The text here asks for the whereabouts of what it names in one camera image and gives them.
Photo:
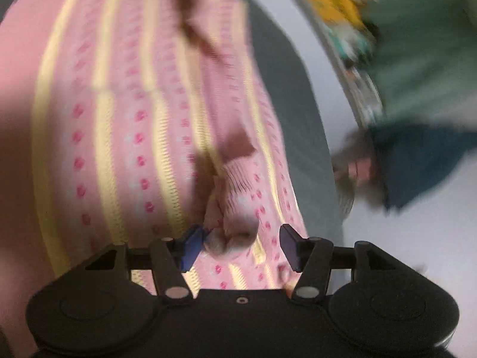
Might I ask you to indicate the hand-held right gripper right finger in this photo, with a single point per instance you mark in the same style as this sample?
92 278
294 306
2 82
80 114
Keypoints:
289 246

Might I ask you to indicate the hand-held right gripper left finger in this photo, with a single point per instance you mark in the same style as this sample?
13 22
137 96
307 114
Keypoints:
192 246

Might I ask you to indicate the pink patterned knit sweater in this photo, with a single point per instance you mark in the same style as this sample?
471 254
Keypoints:
130 119

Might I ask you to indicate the round brown ribbed object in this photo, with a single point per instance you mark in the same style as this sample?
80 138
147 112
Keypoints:
344 194

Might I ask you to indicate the pink hanging cloth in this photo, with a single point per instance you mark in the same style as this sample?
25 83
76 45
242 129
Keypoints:
359 167

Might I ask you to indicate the dark teal hanging jacket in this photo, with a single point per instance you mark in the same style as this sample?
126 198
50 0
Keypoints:
421 156

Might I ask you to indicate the windowsill clutter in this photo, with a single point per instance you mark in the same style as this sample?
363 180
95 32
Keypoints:
357 71

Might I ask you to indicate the green curtain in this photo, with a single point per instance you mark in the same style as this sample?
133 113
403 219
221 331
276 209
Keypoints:
421 44

